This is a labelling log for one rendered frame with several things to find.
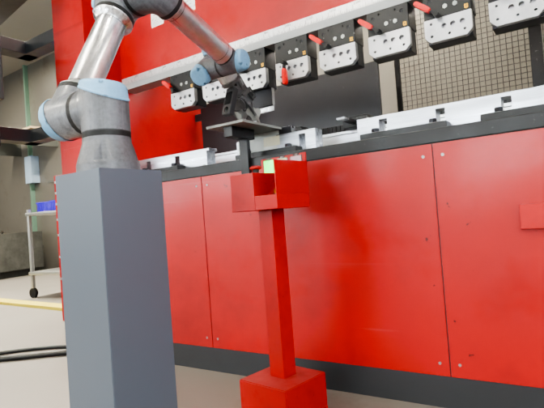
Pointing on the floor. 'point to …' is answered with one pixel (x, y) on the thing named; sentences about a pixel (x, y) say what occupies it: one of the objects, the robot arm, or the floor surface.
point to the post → (537, 54)
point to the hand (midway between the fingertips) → (252, 126)
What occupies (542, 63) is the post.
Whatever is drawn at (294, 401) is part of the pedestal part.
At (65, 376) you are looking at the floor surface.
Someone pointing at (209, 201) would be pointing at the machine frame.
